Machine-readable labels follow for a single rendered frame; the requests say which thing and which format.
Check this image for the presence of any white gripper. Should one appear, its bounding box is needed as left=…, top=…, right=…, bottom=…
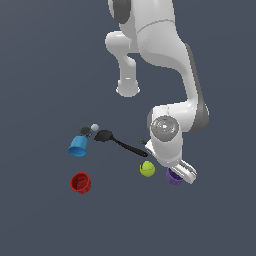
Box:
left=138, top=138, right=198, bottom=185

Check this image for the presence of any small dark grey object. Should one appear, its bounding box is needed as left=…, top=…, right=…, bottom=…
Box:
left=78, top=125, right=93, bottom=138

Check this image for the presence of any yellow-green tennis ball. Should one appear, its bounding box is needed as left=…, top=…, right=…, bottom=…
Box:
left=139, top=160, right=156, bottom=178

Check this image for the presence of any purple plastic cup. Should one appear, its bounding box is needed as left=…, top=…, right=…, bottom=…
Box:
left=165, top=167, right=184, bottom=186

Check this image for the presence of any blue plastic cup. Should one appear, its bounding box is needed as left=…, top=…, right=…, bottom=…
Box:
left=67, top=135, right=90, bottom=158

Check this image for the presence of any red plastic cup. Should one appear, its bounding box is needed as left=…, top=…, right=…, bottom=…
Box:
left=69, top=171, right=93, bottom=195

